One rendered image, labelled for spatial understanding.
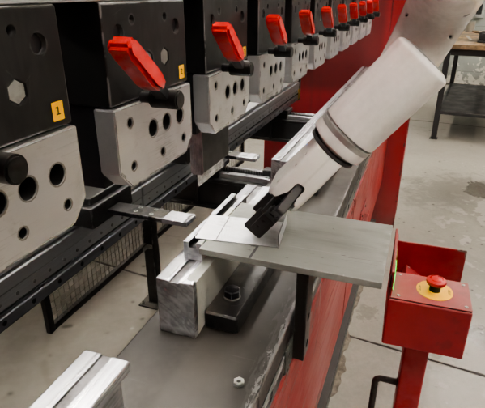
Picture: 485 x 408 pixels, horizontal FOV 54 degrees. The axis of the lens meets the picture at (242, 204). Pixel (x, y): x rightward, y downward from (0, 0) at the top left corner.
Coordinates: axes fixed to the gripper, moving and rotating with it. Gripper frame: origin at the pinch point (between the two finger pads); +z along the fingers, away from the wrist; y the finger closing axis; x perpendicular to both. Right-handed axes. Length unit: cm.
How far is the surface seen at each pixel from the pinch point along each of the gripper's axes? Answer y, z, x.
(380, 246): 0.3, -9.2, 15.6
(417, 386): -26, 20, 59
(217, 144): -2.3, -2.8, -12.5
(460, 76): -742, -37, 184
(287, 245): 3.2, -0.5, 5.3
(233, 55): 7.9, -17.3, -17.8
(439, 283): -22.8, -3.6, 39.0
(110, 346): -74, 129, 7
